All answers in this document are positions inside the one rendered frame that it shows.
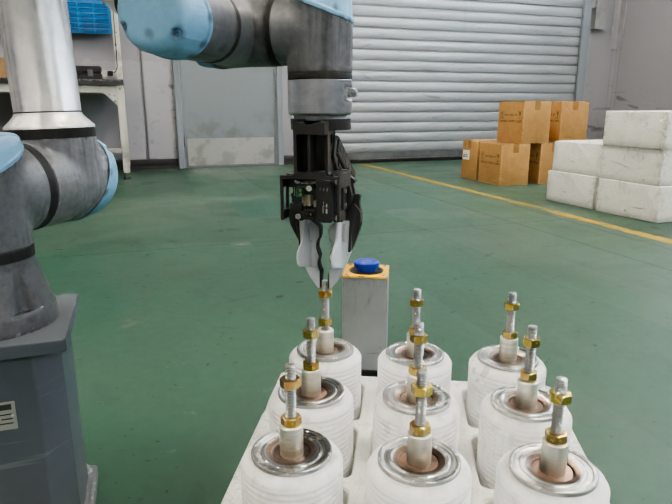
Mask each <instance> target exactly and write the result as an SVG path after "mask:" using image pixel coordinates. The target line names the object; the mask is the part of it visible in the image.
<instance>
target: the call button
mask: <svg viewBox="0 0 672 504"><path fill-rule="evenodd" d="M354 267H356V270H357V271H359V272H365V273H369V272H375V271H376V270H377V268H378V267H379V261H378V260H376V259H373V258H359V259H356V260H355V261H354Z"/></svg>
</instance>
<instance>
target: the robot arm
mask: <svg viewBox="0 0 672 504"><path fill-rule="evenodd" d="M101 1H102V2H103V3H104V4H105V5H107V6H108V7H109V8H110V9H111V10H113V11H114V12H115V13H116V14H117V15H118V18H119V22H120V24H121V25H122V27H123V30H124V32H125V35H126V37H127V38H128V39H129V40H130V41H131V42H132V44H134V45H135V46H136V47H137V48H139V49H140V50H142V51H144V52H147V53H150V54H154V55H156V56H158V57H160V58H164V59H168V60H191V61H196V62H197V64H199V65H200V66H203V67H207V68H216V69H221V70H226V69H232V68H245V67H279V66H282V67H283V66H287V70H288V80H287V86H288V113H289V114H290V115H293V117H294V118H292V119H291V130H293V153H294V171H291V172H288V173H285V174H282V175H280V204H281V220H284V219H286V218H288V217H289V220H290V224H291V227H292V229H293V231H294V233H295V235H296V236H297V238H298V240H299V248H298V251H297V264H298V266H300V267H306V270H307V272H308V274H309V276H310V278H311V279H312V281H313V282H314V283H315V285H316V286H317V288H321V287H322V280H323V274H324V269H323V267H322V263H321V258H322V251H321V248H320V239H321V237H322V235H323V225H322V224H321V223H331V222H333V221H334V222H335V223H334V224H332V225H331V226H330V227H329V229H328V234H329V239H330V241H331V243H332V251H331V253H330V256H329V258H330V262H331V266H330V270H329V273H328V288H329V289H332V287H333V286H334V285H335V284H336V283H337V281H338V280H339V279H340V277H341V275H342V274H343V272H344V269H345V267H346V265H347V262H348V260H349V257H350V255H351V252H352V250H353V248H354V245H355V243H356V240H357V237H358V235H359V232H360V230H361V227H362V221H363V212H362V206H361V196H362V195H361V194H356V193H355V188H354V183H355V182H356V181H357V179H355V171H354V169H353V166H352V164H351V162H350V160H349V157H348V155H347V153H346V151H345V148H344V146H343V144H342V142H341V140H340V137H339V136H338V135H336V130H350V129H351V118H347V115H350V114H351V113H352V99H351V97H356V96H357V89H355V88H351V87H352V54H353V23H354V18H353V16H352V0H101ZM0 34H1V41H2V47H3V53H4V59H5V65H6V72H7V78H8V84H9V90H10V97H11V103H12V109H13V116H12V118H11V119H10V121H9V122H8V123H7V124H6V125H5V126H4V127H3V132H0V341H3V340H8V339H12V338H16V337H19V336H23V335H26V334H29V333H32V332H34V331H37V330H39V329H41V328H43V327H45V326H47V325H49V324H50V323H52V322H53V321H54V320H55V319H56V318H57V317H58V306H57V299H56V296H55V294H54V292H53V290H52V288H51V286H50V284H49V282H48V280H47V278H46V276H45V274H44V273H43V271H42V269H41V267H40V265H39V263H38V261H37V258H36V252H35V245H34V237H33V230H37V229H40V228H44V227H48V226H52V225H56V224H60V223H64V222H70V221H78V220H81V219H84V218H86V217H88V216H89V215H92V214H95V213H97V212H99V211H101V210H102V209H103V208H104V207H106V205H107V204H108V203H109V202H110V201H111V199H112V198H113V196H114V193H115V191H116V188H117V183H118V169H117V164H116V161H115V158H114V156H113V154H112V153H111V152H110V151H108V150H107V146H106V145H105V144H103V143H102V142H100V141H99V140H97V136H96V129H95V124H94V123H92V122H91V121H90V120H89V119H88V118H87V117H85V116H84V115H83V113H82V110H81V103H80V95H79V88H78V80H77V73H76V65H75V58H74V50H73V43H72V35H71V28H70V20H69V13H68V5H67V0H0ZM284 187H286V208H284ZM289 187H293V193H291V197H292V203H290V208H289Z"/></svg>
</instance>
